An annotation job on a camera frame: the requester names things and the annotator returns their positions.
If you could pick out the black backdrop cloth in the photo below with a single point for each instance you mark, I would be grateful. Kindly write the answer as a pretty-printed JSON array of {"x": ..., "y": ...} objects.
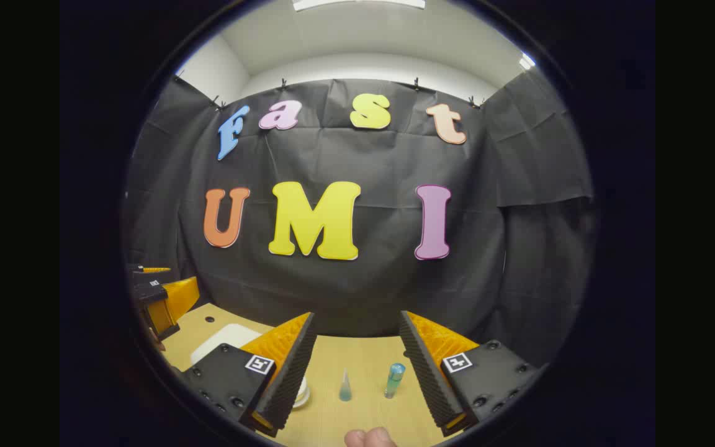
[{"x": 364, "y": 292}]

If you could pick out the white suitcase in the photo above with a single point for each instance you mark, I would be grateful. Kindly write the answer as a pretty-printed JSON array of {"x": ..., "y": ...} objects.
[{"x": 224, "y": 340}]

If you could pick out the slim teal bottle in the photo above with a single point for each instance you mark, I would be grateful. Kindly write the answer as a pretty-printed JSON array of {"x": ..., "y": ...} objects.
[{"x": 393, "y": 380}]

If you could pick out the blue-capped squeeze tube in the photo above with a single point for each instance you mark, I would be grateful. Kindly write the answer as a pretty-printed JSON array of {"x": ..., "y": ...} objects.
[{"x": 346, "y": 391}]

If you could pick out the white cream jar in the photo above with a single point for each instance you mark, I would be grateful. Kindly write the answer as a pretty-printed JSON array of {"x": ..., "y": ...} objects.
[{"x": 301, "y": 394}]

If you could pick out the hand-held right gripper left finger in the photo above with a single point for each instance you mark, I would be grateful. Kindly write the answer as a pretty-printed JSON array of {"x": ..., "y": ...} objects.
[{"x": 289, "y": 379}]

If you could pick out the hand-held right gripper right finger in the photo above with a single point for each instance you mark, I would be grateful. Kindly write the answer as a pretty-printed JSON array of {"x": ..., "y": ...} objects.
[{"x": 426, "y": 372}]

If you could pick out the ceiling light panel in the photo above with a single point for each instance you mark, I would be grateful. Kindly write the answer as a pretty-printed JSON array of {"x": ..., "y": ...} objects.
[
  {"x": 357, "y": 4},
  {"x": 526, "y": 61}
]

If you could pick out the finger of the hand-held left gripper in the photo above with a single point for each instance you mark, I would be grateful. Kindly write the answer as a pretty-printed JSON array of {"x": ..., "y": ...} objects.
[
  {"x": 177, "y": 301},
  {"x": 149, "y": 270}
]

